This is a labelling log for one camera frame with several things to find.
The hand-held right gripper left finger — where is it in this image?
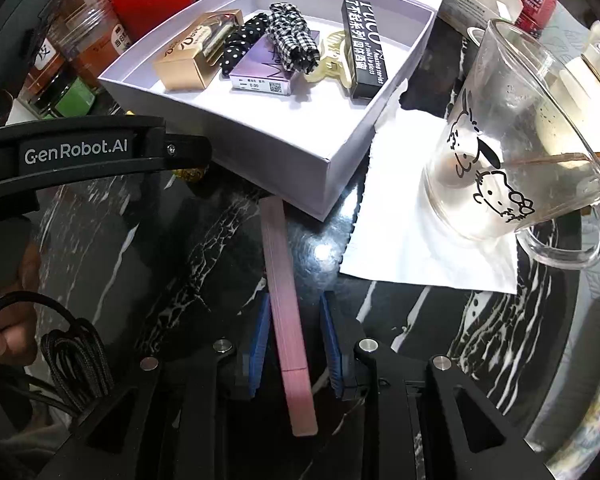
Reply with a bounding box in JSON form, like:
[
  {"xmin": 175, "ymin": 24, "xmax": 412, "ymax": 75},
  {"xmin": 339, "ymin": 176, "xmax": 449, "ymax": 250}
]
[{"xmin": 40, "ymin": 292, "xmax": 273, "ymax": 480}]

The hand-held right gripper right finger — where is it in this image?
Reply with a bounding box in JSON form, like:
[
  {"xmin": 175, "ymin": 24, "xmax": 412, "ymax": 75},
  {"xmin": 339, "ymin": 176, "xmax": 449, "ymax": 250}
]
[{"xmin": 320, "ymin": 294, "xmax": 556, "ymax": 480}]

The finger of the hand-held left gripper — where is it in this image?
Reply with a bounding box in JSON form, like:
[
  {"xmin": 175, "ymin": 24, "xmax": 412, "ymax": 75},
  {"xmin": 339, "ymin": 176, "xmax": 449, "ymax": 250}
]
[{"xmin": 161, "ymin": 131, "xmax": 213, "ymax": 172}]

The slim pink stick box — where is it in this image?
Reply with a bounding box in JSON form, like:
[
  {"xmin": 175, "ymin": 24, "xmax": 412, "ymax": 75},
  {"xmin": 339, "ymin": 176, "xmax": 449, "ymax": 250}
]
[{"xmin": 259, "ymin": 196, "xmax": 318, "ymax": 437}]

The lavender gift box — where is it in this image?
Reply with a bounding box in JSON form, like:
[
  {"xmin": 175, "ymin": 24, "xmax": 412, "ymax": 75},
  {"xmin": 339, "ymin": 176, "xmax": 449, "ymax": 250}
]
[{"xmin": 97, "ymin": 0, "xmax": 460, "ymax": 221}]

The small purple box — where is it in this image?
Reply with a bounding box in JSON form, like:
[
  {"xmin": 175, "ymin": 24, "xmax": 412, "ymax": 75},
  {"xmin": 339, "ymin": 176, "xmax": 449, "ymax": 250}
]
[{"xmin": 228, "ymin": 30, "xmax": 321, "ymax": 97}]

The black polka dot scrunchie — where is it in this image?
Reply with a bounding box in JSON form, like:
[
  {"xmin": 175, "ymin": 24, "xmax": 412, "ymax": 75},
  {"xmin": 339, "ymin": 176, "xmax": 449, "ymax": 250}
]
[{"xmin": 219, "ymin": 12, "xmax": 271, "ymax": 80}]

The black white gingham scrunchie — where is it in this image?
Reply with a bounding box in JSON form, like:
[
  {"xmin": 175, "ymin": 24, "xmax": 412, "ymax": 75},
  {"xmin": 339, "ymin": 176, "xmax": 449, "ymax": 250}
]
[{"xmin": 267, "ymin": 1, "xmax": 322, "ymax": 75}]

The long black cosmetic box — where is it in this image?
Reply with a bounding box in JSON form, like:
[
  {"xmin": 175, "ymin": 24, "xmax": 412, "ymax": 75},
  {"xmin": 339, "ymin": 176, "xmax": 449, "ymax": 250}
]
[{"xmin": 341, "ymin": 0, "xmax": 389, "ymax": 100}]

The person's left hand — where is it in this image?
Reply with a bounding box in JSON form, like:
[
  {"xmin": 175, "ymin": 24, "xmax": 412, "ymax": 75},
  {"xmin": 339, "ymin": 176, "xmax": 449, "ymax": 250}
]
[{"xmin": 0, "ymin": 240, "xmax": 42, "ymax": 367}]

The gold cosmetic box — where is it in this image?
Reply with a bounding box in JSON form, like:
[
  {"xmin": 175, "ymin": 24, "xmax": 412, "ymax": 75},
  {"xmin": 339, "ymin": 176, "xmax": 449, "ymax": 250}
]
[{"xmin": 152, "ymin": 8, "xmax": 245, "ymax": 92}]

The group of clear spice jars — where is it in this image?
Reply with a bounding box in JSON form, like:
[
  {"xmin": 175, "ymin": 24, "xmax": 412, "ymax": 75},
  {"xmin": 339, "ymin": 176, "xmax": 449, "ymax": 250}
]
[{"xmin": 17, "ymin": 0, "xmax": 131, "ymax": 111}]

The white paper napkin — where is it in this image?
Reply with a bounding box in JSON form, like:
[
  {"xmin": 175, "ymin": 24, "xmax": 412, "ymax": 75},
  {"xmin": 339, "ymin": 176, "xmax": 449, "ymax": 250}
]
[{"xmin": 339, "ymin": 78, "xmax": 518, "ymax": 295}]

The cream hair claw clip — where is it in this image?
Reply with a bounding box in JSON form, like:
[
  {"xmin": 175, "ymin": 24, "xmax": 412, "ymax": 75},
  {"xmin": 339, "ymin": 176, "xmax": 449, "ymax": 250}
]
[{"xmin": 305, "ymin": 30, "xmax": 361, "ymax": 93}]

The glass mug with cartoon print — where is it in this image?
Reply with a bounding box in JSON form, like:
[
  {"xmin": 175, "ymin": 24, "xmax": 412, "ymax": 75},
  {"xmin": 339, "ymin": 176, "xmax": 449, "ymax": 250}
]
[{"xmin": 422, "ymin": 19, "xmax": 600, "ymax": 267}]

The floral cushion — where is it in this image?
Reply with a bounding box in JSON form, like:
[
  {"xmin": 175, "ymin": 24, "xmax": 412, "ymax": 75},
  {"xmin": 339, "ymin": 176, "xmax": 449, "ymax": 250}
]
[{"xmin": 550, "ymin": 360, "xmax": 600, "ymax": 480}]

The thin wooden stick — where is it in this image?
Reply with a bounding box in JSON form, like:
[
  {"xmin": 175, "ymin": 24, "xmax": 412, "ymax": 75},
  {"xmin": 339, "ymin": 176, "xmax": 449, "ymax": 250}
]
[{"xmin": 500, "ymin": 151, "xmax": 600, "ymax": 167}]

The clear plastic container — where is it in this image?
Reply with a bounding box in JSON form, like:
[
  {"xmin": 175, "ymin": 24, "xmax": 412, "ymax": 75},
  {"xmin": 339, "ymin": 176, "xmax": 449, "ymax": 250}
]
[{"xmin": 440, "ymin": 0, "xmax": 523, "ymax": 31}]

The red drink can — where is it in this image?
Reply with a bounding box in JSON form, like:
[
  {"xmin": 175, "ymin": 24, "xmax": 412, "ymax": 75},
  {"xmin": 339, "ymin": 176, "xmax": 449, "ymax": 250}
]
[{"xmin": 515, "ymin": 0, "xmax": 558, "ymax": 31}]

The black braided cord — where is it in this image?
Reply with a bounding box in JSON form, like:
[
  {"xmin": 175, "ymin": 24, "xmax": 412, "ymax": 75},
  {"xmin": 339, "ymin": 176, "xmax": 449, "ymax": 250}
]
[{"xmin": 0, "ymin": 291, "xmax": 117, "ymax": 413}]

